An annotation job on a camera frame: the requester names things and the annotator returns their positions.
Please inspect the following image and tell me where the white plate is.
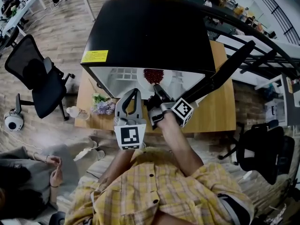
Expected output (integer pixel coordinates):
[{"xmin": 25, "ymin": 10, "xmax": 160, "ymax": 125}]
[{"xmin": 136, "ymin": 68, "xmax": 173, "ymax": 92}]

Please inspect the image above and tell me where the white wire fridge shelf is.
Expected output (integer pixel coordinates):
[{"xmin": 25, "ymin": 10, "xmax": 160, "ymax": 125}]
[{"xmin": 109, "ymin": 67, "xmax": 139, "ymax": 81}]

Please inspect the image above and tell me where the black fridge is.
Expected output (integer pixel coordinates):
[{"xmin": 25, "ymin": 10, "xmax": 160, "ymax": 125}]
[{"xmin": 80, "ymin": 0, "xmax": 217, "ymax": 100}]

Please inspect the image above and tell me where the white round device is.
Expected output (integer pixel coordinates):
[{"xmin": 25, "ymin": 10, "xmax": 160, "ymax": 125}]
[{"xmin": 3, "ymin": 108, "xmax": 25, "ymax": 132}]

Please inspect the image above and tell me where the person's right forearm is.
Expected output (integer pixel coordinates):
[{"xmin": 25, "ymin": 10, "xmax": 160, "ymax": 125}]
[{"xmin": 156, "ymin": 112, "xmax": 204, "ymax": 177}]

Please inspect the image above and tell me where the yellow warning sticker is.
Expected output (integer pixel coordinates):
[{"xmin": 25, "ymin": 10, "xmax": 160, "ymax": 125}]
[{"xmin": 81, "ymin": 50, "xmax": 109, "ymax": 63}]

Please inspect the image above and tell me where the black fridge door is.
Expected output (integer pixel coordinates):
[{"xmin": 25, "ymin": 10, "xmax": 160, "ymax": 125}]
[{"xmin": 181, "ymin": 40, "xmax": 256, "ymax": 104}]

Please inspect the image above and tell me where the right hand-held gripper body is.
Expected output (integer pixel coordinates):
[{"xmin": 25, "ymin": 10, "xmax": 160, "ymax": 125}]
[{"xmin": 147, "ymin": 97, "xmax": 195, "ymax": 129}]

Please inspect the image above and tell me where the white shelf unit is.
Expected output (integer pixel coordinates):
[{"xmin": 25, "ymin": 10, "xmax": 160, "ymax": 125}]
[{"xmin": 254, "ymin": 73, "xmax": 300, "ymax": 127}]

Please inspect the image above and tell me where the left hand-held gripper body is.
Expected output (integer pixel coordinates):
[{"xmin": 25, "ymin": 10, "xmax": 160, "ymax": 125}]
[{"xmin": 113, "ymin": 116, "xmax": 147, "ymax": 151}]

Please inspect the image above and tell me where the clear plastic bottle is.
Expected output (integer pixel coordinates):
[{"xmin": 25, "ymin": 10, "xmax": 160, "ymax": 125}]
[{"xmin": 66, "ymin": 105, "xmax": 91, "ymax": 120}]

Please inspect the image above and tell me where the purple and green flower bouquet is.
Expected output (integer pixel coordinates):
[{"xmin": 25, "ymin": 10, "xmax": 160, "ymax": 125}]
[{"xmin": 88, "ymin": 78, "xmax": 117, "ymax": 116}]

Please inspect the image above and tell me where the yellow plaid shirt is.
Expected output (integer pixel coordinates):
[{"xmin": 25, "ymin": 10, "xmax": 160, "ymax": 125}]
[{"xmin": 64, "ymin": 146, "xmax": 255, "ymax": 225}]

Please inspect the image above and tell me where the red food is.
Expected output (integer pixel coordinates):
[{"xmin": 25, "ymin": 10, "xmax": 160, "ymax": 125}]
[{"xmin": 143, "ymin": 68, "xmax": 165, "ymax": 85}]

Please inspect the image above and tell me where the grey and black shoulder strap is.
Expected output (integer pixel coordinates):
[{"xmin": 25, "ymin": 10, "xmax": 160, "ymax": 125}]
[{"xmin": 217, "ymin": 193, "xmax": 252, "ymax": 225}]

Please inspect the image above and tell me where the black metal railing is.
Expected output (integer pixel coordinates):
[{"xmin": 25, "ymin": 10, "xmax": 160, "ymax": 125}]
[{"xmin": 203, "ymin": 7, "xmax": 300, "ymax": 80}]

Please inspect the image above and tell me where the white floor cable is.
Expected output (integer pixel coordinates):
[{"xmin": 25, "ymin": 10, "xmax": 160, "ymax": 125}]
[{"xmin": 0, "ymin": 127, "xmax": 44, "ymax": 150}]

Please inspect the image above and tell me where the person's left forearm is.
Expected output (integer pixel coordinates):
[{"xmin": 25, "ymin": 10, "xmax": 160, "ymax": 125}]
[{"xmin": 97, "ymin": 149, "xmax": 138, "ymax": 185}]

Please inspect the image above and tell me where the black mesh office chair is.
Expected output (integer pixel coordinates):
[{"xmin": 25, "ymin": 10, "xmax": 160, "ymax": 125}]
[{"xmin": 4, "ymin": 34, "xmax": 76, "ymax": 122}]

